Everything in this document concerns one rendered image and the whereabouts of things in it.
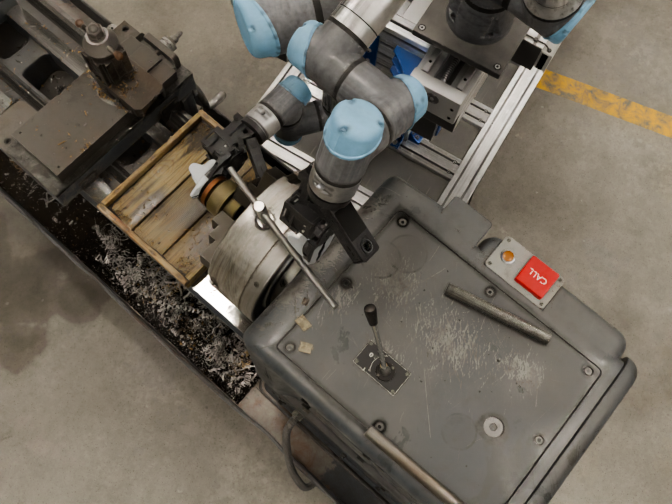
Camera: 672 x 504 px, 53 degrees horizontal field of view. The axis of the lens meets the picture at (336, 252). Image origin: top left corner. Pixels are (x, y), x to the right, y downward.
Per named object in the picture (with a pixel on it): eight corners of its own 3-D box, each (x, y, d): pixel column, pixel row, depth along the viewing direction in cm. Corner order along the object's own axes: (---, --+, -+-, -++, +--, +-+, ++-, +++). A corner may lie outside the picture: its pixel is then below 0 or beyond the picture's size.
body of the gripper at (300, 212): (306, 197, 116) (322, 152, 106) (344, 229, 114) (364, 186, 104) (276, 222, 112) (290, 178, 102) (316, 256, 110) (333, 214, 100)
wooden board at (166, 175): (288, 186, 172) (288, 180, 168) (187, 289, 163) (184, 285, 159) (203, 116, 178) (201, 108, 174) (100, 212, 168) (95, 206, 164)
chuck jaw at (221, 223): (260, 241, 141) (219, 279, 136) (259, 252, 146) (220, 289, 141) (222, 208, 143) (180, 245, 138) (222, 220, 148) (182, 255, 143)
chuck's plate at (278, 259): (352, 231, 161) (351, 185, 130) (263, 332, 155) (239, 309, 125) (341, 222, 161) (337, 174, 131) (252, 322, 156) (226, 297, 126)
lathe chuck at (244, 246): (341, 222, 161) (337, 174, 131) (251, 322, 156) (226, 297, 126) (313, 199, 163) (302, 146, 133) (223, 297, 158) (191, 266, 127)
